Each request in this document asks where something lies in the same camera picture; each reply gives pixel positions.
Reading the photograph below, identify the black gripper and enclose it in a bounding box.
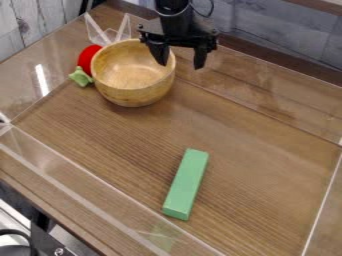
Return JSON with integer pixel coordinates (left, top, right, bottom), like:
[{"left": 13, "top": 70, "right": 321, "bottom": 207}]
[{"left": 137, "top": 18, "right": 219, "bottom": 69}]

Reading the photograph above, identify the green rectangular stick block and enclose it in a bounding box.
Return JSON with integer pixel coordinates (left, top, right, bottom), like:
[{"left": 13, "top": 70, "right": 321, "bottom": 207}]
[{"left": 161, "top": 148, "right": 209, "bottom": 221}]

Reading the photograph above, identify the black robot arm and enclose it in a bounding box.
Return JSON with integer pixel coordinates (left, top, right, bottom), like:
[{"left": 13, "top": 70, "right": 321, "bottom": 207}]
[{"left": 137, "top": 0, "right": 219, "bottom": 70}]

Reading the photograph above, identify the brown wooden bowl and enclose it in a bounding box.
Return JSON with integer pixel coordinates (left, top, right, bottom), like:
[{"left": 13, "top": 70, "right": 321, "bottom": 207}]
[{"left": 90, "top": 39, "right": 176, "bottom": 107}]

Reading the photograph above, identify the red plush tomato toy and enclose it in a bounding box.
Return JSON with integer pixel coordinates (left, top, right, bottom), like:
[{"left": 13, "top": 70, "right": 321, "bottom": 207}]
[{"left": 68, "top": 44, "right": 101, "bottom": 87}]

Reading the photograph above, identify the clear acrylic table barrier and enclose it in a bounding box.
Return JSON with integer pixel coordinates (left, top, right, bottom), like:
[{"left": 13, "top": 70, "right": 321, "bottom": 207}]
[{"left": 0, "top": 111, "right": 340, "bottom": 256}]

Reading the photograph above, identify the clear acrylic corner bracket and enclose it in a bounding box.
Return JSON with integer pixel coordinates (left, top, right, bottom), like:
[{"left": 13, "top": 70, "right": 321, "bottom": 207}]
[{"left": 84, "top": 13, "right": 130, "bottom": 46}]

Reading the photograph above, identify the black table clamp mount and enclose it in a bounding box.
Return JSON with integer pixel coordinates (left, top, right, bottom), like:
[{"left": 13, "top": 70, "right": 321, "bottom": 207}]
[{"left": 30, "top": 213, "right": 76, "bottom": 256}]

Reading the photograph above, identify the black cable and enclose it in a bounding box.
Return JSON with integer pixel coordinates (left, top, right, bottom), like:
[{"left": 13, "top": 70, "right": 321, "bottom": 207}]
[{"left": 0, "top": 229, "right": 37, "bottom": 256}]

